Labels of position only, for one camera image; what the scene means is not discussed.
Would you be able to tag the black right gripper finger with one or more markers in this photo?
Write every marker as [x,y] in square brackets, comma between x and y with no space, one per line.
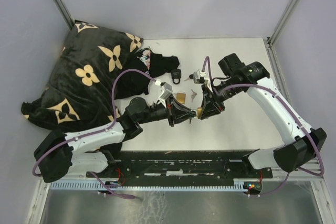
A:
[216,108]
[206,101]

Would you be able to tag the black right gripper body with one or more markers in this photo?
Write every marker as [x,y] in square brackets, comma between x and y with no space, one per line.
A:
[213,98]

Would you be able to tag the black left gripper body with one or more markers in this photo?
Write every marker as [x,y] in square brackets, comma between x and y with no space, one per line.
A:
[171,112]

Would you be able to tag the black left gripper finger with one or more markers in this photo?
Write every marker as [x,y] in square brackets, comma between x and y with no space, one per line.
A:
[181,110]
[180,118]

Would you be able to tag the medium brass padlock long shackle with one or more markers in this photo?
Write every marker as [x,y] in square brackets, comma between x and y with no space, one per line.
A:
[180,97]

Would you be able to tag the black padlock key bunch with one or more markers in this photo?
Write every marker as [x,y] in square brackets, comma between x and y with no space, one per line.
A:
[190,77]

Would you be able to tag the black padlock with keys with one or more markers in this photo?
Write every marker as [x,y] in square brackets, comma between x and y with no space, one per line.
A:
[176,76]

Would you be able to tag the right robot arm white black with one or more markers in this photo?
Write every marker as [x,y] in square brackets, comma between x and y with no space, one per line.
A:
[301,143]

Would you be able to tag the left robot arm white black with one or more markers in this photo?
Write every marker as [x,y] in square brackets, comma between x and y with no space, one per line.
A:
[62,153]

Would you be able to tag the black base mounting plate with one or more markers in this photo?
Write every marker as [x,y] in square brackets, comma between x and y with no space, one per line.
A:
[221,164]

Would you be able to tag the black printed garment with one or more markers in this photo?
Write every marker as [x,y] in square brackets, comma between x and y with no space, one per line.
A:
[152,64]

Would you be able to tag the black floral pillow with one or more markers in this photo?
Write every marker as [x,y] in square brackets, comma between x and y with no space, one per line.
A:
[78,93]

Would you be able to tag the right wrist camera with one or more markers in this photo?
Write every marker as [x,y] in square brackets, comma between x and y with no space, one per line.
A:
[201,77]

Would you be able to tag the light blue cable duct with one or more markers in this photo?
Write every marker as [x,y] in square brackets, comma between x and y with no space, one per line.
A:
[157,183]

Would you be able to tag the right aluminium corner post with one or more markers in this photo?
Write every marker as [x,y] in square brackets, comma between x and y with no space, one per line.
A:
[289,10]

